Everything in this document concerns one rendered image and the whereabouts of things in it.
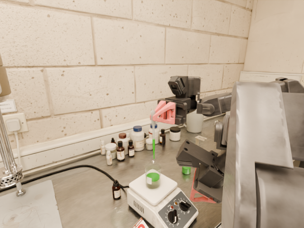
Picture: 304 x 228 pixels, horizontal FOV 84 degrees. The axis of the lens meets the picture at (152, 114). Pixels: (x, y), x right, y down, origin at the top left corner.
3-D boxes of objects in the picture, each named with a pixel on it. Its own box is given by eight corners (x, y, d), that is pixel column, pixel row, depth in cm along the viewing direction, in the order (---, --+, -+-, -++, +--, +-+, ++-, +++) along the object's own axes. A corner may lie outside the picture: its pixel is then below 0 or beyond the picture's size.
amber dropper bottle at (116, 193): (111, 196, 62) (109, 180, 60) (117, 192, 64) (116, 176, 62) (116, 200, 60) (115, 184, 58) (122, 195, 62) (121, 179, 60)
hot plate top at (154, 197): (178, 185, 56) (178, 183, 56) (154, 206, 48) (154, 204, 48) (152, 170, 64) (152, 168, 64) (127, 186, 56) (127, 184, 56)
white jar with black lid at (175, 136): (182, 139, 108) (182, 128, 106) (175, 142, 103) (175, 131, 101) (173, 135, 113) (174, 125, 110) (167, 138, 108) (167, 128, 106)
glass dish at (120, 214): (117, 230, 50) (117, 225, 49) (106, 219, 53) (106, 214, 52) (132, 218, 53) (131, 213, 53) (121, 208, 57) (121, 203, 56)
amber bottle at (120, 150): (117, 157, 87) (116, 140, 84) (124, 156, 88) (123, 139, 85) (116, 161, 84) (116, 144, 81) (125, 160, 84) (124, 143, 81)
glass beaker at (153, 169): (161, 192, 53) (162, 170, 50) (144, 192, 53) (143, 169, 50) (160, 179, 58) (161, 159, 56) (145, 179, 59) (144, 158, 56)
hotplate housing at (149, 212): (198, 216, 54) (200, 196, 52) (173, 248, 45) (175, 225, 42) (149, 183, 69) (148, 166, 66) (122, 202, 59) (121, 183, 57)
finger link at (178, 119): (163, 108, 44) (183, 102, 50) (144, 104, 48) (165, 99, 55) (163, 133, 46) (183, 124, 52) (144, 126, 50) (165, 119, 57)
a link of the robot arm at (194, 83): (177, 78, 54) (217, 78, 51) (181, 75, 62) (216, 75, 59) (176, 113, 57) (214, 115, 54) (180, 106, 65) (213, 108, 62)
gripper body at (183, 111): (183, 103, 49) (196, 99, 54) (157, 99, 55) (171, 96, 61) (182, 125, 51) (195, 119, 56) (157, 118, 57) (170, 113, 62)
